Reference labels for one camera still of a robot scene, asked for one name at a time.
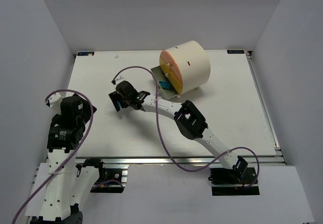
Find cream cylindrical drawer cabinet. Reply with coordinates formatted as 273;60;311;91
159;40;211;96

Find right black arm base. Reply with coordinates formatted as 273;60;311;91
208;167;260;196

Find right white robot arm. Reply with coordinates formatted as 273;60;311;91
109;79;248;180

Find purple cable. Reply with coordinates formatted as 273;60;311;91
113;66;260;189
12;89;126;224

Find left blue corner label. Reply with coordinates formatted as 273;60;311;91
77;51;94;57

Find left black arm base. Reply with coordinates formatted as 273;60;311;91
82;158;125;193

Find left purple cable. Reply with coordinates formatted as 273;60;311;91
12;89;126;224

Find yellow drawer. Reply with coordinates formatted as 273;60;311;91
159;63;183;88

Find long cyan lego brick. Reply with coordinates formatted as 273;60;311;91
159;81;172;90

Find grey-green drawer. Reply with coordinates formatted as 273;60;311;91
151;66;179;99

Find aluminium table rail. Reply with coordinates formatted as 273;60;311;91
47;155;287;168

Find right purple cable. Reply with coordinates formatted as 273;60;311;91
113;66;260;189

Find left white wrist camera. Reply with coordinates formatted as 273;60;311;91
46;93;64;114

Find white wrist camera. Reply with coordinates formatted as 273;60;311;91
46;93;64;114
112;75;125;86

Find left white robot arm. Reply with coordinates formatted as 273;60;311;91
30;92;102;223

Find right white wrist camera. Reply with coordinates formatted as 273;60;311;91
112;75;125;86

